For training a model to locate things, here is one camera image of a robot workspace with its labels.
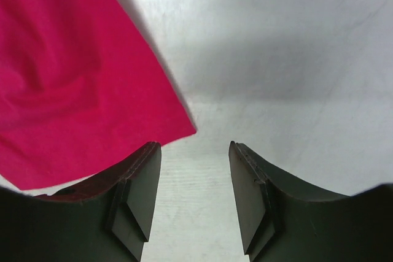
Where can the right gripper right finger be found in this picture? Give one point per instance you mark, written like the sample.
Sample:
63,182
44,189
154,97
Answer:
284,218

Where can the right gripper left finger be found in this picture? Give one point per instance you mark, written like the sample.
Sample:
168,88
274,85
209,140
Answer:
106,217

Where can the magenta red t shirt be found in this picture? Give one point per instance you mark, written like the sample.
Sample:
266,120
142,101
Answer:
81,90

